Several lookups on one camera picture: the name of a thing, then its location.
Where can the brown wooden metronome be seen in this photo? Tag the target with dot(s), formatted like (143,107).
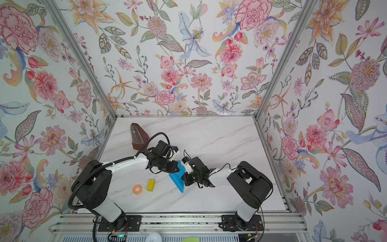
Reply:
(139,136)

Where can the aluminium frame corner post right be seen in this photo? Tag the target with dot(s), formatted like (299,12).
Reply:
(305,13)

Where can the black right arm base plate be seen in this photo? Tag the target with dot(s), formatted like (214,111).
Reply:
(242,223)

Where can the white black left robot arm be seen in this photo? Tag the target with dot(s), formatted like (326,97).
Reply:
(90,190)

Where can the orange tape roll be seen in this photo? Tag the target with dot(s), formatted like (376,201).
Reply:
(137,189)

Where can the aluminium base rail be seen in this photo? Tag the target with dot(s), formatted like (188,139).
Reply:
(187,223)

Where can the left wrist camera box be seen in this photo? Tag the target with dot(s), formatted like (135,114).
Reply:
(174,150)

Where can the yellow cylinder block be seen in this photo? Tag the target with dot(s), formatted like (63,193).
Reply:
(151,185)

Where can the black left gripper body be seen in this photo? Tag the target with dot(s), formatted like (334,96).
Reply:
(161,165)

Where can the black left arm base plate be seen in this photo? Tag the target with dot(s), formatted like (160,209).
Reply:
(119,223)

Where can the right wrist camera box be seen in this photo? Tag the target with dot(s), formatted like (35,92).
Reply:
(187,167)

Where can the aluminium frame corner post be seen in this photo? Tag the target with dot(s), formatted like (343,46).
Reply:
(69,37)
(305,13)

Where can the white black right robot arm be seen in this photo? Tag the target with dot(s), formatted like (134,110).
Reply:
(250,184)

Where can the white round object below rail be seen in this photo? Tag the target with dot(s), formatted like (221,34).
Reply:
(154,237)

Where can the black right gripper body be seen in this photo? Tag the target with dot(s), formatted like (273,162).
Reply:
(198,178)

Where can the blue square paper sheet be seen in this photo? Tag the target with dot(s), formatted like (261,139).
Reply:
(177,177)

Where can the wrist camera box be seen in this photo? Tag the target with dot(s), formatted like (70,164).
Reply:
(187,167)
(174,150)

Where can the green object below rail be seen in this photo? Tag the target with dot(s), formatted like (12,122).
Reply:
(191,239)

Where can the aluminium frame corner post left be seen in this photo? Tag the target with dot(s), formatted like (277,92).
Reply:
(69,37)

